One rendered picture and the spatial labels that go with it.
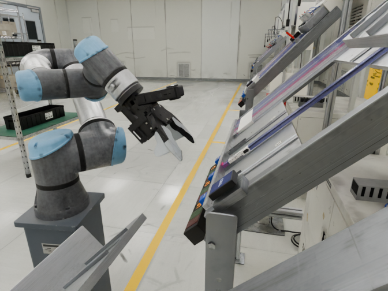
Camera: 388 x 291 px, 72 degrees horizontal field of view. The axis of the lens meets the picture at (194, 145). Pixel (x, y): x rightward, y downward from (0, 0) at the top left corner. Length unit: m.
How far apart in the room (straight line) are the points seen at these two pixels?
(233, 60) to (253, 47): 0.73
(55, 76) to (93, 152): 0.22
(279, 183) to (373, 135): 0.14
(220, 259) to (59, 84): 0.55
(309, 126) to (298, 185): 1.51
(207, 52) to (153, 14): 2.16
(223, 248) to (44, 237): 0.58
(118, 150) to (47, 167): 0.19
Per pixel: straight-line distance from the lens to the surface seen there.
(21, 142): 2.53
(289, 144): 0.52
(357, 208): 0.82
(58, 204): 0.85
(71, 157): 0.81
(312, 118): 1.94
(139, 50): 10.06
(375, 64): 0.62
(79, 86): 0.76
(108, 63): 0.67
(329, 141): 0.44
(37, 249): 0.95
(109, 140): 0.83
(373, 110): 0.44
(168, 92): 0.63
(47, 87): 0.75
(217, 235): 0.46
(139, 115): 0.67
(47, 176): 0.83
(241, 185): 0.43
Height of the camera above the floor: 1.00
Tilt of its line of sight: 20 degrees down
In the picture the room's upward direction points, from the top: straight up
